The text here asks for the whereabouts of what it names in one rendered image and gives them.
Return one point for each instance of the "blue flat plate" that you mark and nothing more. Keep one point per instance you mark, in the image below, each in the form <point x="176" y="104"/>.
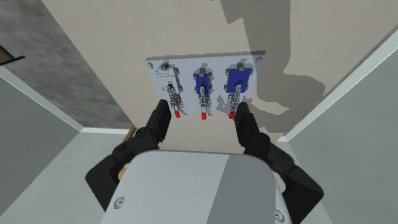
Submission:
<point x="236" y="76"/>

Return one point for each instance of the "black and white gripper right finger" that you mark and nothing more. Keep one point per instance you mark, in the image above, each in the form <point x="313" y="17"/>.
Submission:
<point x="302" y="193"/>

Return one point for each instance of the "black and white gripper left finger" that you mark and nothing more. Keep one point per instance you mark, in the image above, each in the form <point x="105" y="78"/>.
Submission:
<point x="103" y="178"/>

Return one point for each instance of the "grey fixture plate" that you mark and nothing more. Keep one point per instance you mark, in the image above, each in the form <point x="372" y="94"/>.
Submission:
<point x="217" y="65"/>

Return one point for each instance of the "blue flat metal blank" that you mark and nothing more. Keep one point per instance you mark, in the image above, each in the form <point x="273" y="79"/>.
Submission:
<point x="202" y="81"/>

